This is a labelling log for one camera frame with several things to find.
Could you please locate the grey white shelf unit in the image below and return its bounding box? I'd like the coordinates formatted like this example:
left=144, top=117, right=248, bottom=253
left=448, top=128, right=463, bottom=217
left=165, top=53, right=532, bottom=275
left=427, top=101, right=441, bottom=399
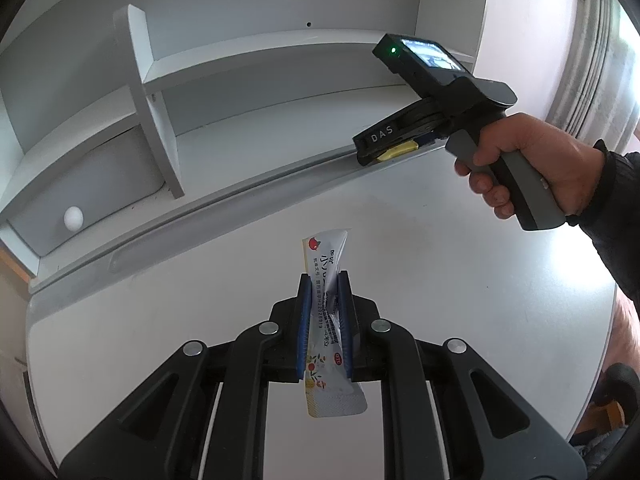
left=0, top=0, right=493, bottom=293

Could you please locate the yellow stick wrapper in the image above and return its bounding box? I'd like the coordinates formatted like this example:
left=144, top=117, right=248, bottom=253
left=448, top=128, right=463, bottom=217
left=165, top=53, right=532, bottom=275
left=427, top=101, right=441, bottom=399
left=377, top=141, right=419, bottom=162

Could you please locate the white printed sachet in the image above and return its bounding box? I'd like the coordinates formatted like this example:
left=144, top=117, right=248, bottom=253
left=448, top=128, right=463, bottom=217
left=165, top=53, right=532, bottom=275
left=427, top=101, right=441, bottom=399
left=300, top=227, right=368, bottom=418

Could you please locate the person's right forearm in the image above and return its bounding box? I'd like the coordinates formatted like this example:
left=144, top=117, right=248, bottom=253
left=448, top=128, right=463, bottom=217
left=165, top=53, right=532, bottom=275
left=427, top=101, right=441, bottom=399
left=565, top=139, right=640, bottom=321

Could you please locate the white curtain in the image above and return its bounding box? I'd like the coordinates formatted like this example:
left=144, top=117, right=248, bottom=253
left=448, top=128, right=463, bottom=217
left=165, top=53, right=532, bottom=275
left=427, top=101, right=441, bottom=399
left=545, top=0, right=640, bottom=142

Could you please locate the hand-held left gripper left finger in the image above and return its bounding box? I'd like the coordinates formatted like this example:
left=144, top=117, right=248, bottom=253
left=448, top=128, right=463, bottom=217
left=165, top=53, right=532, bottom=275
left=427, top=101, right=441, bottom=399
left=59, top=274, right=313, bottom=480

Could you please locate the grey drawer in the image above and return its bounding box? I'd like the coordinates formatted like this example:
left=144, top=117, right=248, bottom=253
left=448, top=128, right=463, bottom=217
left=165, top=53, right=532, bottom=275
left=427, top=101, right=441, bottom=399
left=7, top=125, right=167, bottom=261

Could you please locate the person's right hand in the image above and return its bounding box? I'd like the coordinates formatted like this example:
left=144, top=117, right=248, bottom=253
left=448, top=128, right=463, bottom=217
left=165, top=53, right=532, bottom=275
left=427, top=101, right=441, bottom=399
left=454, top=112, right=608, bottom=221

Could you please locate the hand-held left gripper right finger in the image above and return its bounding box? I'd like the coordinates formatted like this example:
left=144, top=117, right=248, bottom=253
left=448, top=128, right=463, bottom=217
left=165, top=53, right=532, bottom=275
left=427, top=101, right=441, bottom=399
left=337, top=271, right=586, bottom=480

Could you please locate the pink cloth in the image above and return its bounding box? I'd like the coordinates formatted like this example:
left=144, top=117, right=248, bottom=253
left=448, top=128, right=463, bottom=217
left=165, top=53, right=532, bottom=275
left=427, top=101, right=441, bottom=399
left=607, top=295, right=640, bottom=366

